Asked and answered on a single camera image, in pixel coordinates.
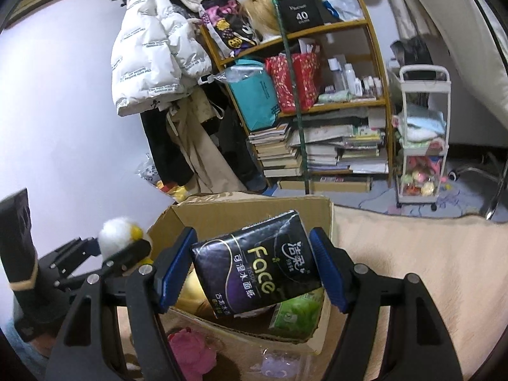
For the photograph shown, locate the green pole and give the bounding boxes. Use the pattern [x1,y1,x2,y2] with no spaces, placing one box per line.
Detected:
[265,0,312,195]

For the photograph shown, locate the group of cosmetic bottles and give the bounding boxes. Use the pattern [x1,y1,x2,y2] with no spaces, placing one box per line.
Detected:
[325,55,386,98]

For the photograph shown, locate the black tissue pack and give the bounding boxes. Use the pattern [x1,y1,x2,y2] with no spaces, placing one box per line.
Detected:
[191,210,323,319]

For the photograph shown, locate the green tissue pack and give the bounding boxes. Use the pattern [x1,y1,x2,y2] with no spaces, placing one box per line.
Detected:
[269,287,327,341]

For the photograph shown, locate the heap of colourful bags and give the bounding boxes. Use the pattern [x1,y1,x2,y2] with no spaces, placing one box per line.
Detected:
[137,162,192,204]

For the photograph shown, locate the purple plush toy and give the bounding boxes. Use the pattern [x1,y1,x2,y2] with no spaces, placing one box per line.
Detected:
[259,350,303,380]

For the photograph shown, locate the white trolley cart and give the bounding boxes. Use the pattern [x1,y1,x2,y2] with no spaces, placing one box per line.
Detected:
[391,65,452,212]

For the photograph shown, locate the pile of magazines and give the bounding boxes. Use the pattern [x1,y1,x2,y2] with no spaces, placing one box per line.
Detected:
[287,121,390,176]

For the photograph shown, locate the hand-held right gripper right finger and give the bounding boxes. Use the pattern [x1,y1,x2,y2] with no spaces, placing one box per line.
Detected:
[309,227,464,381]

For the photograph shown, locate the blonde wig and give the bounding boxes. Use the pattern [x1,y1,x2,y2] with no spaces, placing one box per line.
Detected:
[242,0,285,41]

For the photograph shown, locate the black bag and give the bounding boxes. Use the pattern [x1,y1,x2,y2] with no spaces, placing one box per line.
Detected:
[391,35,433,100]

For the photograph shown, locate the person's left forearm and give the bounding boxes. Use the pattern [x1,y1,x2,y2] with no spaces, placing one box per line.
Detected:
[0,188,41,293]

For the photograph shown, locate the pink plush toy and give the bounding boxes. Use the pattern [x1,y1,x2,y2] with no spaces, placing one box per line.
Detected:
[166,327,217,381]

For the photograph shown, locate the stack of books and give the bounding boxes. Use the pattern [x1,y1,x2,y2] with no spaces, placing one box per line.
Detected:
[248,123,304,179]

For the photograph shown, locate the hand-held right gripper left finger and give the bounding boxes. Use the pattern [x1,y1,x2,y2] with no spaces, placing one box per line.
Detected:
[44,226,198,381]

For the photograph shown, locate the wooden shelf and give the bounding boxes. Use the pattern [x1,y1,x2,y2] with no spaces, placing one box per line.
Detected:
[198,0,398,192]

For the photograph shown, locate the folded cloths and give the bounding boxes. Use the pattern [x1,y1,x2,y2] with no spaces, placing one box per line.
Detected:
[392,105,447,154]

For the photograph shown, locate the white puffer jacket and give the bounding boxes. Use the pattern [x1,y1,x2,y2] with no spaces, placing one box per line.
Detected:
[110,0,213,118]

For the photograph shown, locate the black hanging garment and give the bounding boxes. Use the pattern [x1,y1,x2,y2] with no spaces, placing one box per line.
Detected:
[140,106,196,188]

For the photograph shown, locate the black box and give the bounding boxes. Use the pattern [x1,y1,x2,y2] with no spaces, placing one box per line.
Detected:
[275,0,324,31]

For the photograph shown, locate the flat cardboard carton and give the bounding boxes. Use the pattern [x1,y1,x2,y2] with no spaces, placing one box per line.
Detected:
[277,176,374,193]

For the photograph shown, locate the beige coat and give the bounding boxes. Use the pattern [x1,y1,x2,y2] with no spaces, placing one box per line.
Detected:
[166,86,247,193]

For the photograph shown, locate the heap of small plush toys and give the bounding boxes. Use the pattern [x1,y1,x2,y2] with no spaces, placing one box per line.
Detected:
[400,156,444,197]

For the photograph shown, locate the red gift bag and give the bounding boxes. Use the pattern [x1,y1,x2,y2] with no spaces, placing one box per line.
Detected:
[264,51,322,114]

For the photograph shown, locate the yellow white plush toy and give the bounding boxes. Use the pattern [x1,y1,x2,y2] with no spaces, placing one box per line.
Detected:
[98,216,217,317]

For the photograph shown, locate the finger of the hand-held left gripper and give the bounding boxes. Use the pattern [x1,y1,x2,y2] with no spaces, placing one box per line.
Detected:
[56,241,154,299]
[40,237,102,277]

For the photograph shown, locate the printed tote bag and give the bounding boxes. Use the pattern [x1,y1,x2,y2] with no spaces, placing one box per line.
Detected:
[200,0,263,58]

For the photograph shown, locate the teal bag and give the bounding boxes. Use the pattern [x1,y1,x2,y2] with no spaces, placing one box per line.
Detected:
[226,59,279,132]

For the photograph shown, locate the cardboard box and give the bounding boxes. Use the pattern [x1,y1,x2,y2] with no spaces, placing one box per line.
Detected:
[146,192,336,356]

